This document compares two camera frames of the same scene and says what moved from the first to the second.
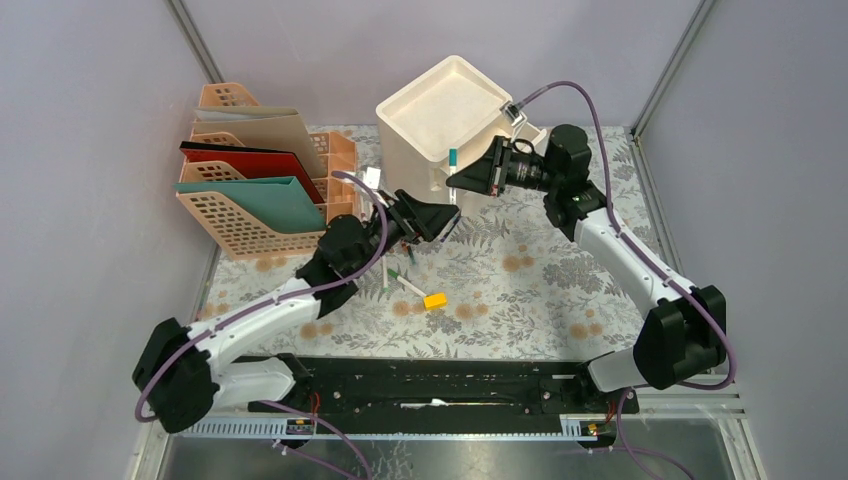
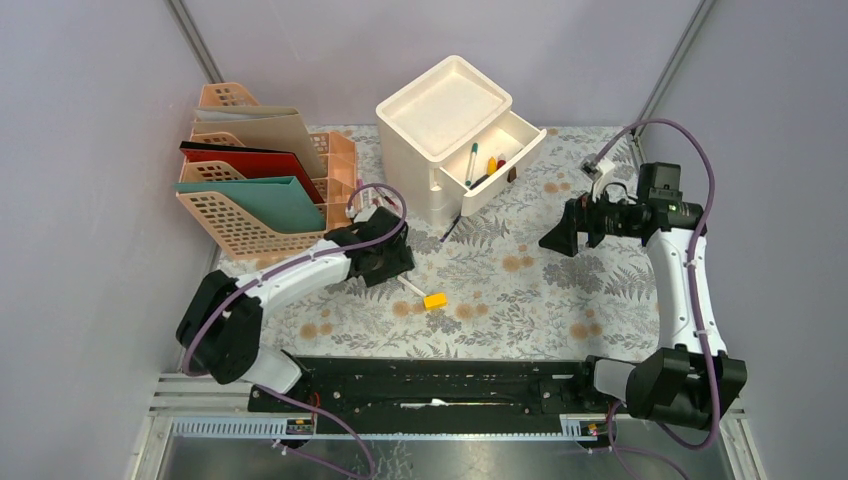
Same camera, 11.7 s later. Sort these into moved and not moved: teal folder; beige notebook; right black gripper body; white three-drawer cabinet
Moved: right black gripper body
Not moved: teal folder; beige notebook; white three-drawer cabinet
